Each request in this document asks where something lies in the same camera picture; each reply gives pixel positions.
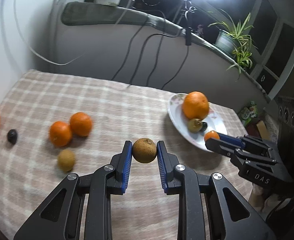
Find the brown kiwi fruit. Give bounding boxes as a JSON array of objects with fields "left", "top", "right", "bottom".
[{"left": 132, "top": 138, "right": 157, "bottom": 164}]

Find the small tangerine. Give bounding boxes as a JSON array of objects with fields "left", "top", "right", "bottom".
[
  {"left": 49, "top": 121, "right": 72, "bottom": 147},
  {"left": 204, "top": 131, "right": 220, "bottom": 142},
  {"left": 70, "top": 112, "right": 93, "bottom": 137}
]

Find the dark plum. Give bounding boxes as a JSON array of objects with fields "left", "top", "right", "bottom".
[
  {"left": 200, "top": 122, "right": 208, "bottom": 132},
  {"left": 7, "top": 129, "right": 18, "bottom": 145}
]

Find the small tangerine on plate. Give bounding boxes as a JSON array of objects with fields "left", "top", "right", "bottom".
[{"left": 204, "top": 131, "right": 220, "bottom": 142}]

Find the white floral plate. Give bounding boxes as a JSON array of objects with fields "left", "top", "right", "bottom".
[{"left": 167, "top": 93, "right": 227, "bottom": 152}]

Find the dark plum on plate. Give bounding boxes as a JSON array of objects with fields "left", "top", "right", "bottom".
[{"left": 200, "top": 122, "right": 208, "bottom": 132}]

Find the green snack package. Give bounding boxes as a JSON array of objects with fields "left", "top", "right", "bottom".
[{"left": 238, "top": 101, "right": 258, "bottom": 127}]

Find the green-brown fruit with stem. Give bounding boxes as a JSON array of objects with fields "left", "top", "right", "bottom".
[{"left": 187, "top": 118, "right": 203, "bottom": 133}]

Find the large orange on plate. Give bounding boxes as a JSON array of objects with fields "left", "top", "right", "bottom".
[{"left": 182, "top": 92, "right": 209, "bottom": 120}]

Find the plaid beige tablecloth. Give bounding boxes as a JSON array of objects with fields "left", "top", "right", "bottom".
[{"left": 0, "top": 70, "right": 252, "bottom": 239}]

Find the potted spider plant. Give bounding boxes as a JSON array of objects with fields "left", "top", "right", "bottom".
[{"left": 208, "top": 9, "right": 255, "bottom": 77}]

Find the green grey sofa-top cloth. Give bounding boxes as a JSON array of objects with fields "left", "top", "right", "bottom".
[{"left": 61, "top": 1, "right": 271, "bottom": 103}]

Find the black camera box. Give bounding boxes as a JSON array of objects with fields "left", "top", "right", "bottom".
[{"left": 277, "top": 96, "right": 294, "bottom": 189}]

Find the black cable right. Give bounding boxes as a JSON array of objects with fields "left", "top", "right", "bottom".
[{"left": 160, "top": 43, "right": 190, "bottom": 91}]

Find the black cable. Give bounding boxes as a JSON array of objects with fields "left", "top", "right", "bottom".
[
  {"left": 110, "top": 17, "right": 153, "bottom": 81},
  {"left": 160, "top": 43, "right": 190, "bottom": 91},
  {"left": 130, "top": 32, "right": 185, "bottom": 87}
]

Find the black cable left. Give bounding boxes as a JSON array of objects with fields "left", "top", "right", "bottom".
[{"left": 110, "top": 17, "right": 153, "bottom": 81}]

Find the black cable middle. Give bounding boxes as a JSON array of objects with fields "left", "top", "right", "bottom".
[{"left": 130, "top": 32, "right": 185, "bottom": 87}]

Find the black clip mount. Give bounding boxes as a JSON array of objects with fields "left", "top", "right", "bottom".
[{"left": 181, "top": 5, "right": 196, "bottom": 46}]

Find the white charging cable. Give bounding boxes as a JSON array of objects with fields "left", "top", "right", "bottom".
[{"left": 12, "top": 0, "right": 135, "bottom": 66}]

